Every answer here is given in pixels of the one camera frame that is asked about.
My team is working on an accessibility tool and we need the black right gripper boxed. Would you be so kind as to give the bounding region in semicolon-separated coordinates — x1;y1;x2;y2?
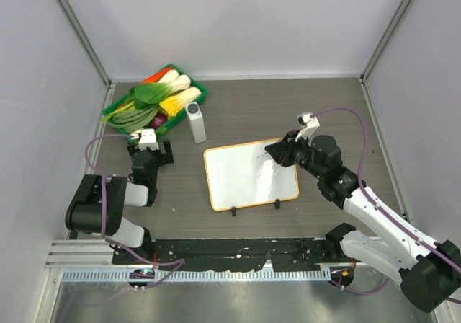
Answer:
265;130;325;180

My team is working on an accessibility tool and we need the yellow framed whiteboard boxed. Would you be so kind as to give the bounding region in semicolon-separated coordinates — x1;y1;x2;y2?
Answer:
203;138;300;212

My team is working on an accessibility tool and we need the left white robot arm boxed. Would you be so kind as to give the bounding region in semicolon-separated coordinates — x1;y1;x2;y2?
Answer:
65;140;174;265

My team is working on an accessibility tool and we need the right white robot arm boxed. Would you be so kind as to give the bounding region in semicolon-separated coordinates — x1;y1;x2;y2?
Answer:
265;131;460;313

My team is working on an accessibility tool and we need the purple toy onion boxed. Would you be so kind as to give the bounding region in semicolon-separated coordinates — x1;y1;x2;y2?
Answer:
148;112;168;130

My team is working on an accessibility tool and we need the green onion toy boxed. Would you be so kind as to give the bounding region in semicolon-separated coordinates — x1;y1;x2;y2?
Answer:
100;105;159;134

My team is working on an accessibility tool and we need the yellow napa cabbage toy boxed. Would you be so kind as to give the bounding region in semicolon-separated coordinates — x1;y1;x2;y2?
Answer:
159;87;201;118

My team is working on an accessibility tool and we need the white pen holder box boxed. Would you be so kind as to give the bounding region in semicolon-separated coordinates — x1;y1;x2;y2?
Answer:
185;102;207;143

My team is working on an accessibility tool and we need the green plastic vegetable tray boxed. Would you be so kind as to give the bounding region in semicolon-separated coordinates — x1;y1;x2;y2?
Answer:
100;63;207;138

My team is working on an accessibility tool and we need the white bok choy toy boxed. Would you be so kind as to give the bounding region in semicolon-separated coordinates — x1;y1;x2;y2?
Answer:
169;74;191;94

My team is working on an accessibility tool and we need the orange toy carrot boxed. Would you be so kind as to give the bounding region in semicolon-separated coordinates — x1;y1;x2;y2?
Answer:
141;66;172;84

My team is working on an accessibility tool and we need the green bok choy toy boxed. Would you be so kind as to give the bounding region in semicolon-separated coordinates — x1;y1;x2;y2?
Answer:
122;67;179;109

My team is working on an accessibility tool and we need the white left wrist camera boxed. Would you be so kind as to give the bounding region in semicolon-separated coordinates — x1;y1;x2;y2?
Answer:
130;128;159;151

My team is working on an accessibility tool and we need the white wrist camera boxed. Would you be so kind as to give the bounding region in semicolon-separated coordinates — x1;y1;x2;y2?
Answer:
295;112;320;142
130;128;159;151

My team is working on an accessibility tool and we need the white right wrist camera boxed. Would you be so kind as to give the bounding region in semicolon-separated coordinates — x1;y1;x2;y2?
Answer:
295;112;320;142

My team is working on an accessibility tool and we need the black wire whiteboard stand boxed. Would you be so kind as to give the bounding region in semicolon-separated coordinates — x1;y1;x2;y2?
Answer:
230;199;281;217

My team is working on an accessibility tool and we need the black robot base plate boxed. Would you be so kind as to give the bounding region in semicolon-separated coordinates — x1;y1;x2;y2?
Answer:
134;238;356;273

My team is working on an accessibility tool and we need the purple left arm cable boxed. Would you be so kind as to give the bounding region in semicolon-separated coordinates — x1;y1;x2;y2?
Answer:
83;133;187;290

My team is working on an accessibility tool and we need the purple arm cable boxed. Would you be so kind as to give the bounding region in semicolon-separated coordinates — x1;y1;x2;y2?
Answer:
313;106;461;301
83;133;187;290

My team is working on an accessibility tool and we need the grey slotted cable duct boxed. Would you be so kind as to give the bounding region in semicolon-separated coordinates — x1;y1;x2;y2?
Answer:
61;267;331;283

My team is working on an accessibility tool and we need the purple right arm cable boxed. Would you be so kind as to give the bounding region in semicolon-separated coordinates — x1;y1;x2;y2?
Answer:
313;106;461;301

